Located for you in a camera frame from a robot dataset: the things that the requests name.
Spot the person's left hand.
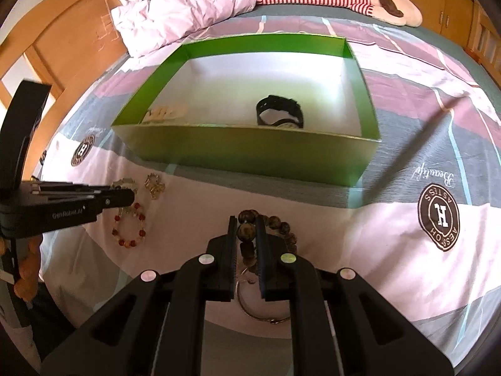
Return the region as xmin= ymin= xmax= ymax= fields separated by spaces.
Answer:
xmin=14 ymin=236 xmax=43 ymax=296

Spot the metal charm keychain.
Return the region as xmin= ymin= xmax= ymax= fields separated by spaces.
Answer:
xmin=111 ymin=177 xmax=137 ymax=195

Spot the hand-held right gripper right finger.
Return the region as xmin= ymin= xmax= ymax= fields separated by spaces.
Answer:
xmin=254 ymin=215 xmax=455 ymax=376

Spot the printed bed sheet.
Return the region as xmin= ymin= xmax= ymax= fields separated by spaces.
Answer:
xmin=31 ymin=4 xmax=501 ymax=365

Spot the pink pillow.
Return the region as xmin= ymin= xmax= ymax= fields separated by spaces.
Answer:
xmin=111 ymin=0 xmax=257 ymax=59

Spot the green cardboard box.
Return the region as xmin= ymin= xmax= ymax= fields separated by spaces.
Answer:
xmin=111 ymin=33 xmax=381 ymax=189

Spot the red bead bracelet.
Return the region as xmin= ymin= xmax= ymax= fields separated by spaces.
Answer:
xmin=111 ymin=202 xmax=151 ymax=248

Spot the brown bead bracelet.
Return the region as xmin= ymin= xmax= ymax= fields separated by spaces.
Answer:
xmin=237 ymin=209 xmax=300 ymax=279

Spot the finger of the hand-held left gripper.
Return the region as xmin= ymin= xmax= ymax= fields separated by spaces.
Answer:
xmin=93 ymin=187 xmax=136 ymax=209

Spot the wooden wardrobe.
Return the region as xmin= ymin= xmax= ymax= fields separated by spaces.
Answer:
xmin=391 ymin=0 xmax=476 ymax=48

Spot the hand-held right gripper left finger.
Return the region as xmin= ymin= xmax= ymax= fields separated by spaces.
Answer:
xmin=41 ymin=215 xmax=239 ymax=376

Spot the black watch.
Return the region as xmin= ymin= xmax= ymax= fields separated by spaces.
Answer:
xmin=256 ymin=95 xmax=305 ymax=129

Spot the wooden headboard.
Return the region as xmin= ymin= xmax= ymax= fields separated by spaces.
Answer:
xmin=0 ymin=0 xmax=132 ymax=126

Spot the wooden bed rail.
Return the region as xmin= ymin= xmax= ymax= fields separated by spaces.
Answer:
xmin=466 ymin=0 xmax=501 ymax=87

